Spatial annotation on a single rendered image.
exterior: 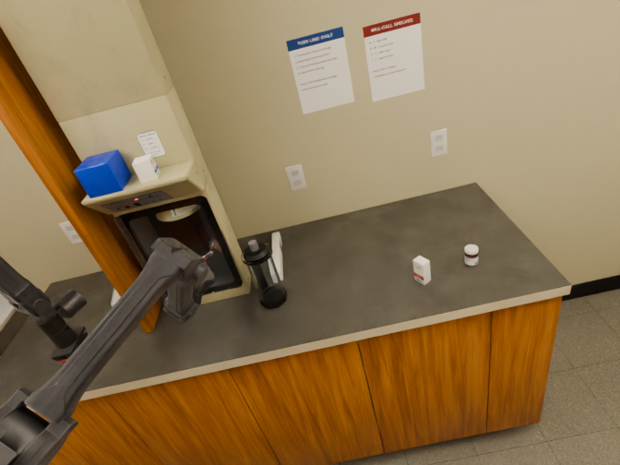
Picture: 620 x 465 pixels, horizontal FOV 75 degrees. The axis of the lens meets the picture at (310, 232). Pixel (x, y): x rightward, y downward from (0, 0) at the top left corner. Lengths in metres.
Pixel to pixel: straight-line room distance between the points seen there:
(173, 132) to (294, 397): 1.01
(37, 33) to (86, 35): 0.12
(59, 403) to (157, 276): 0.24
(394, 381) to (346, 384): 0.18
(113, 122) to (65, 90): 0.14
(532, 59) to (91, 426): 2.18
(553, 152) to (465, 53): 0.65
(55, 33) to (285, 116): 0.81
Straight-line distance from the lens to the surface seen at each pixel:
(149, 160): 1.24
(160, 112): 1.27
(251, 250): 1.36
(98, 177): 1.28
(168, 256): 0.78
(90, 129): 1.35
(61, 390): 0.79
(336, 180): 1.81
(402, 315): 1.35
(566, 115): 2.09
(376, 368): 1.54
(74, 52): 1.29
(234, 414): 1.69
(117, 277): 1.50
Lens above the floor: 1.94
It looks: 34 degrees down
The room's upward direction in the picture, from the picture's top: 15 degrees counter-clockwise
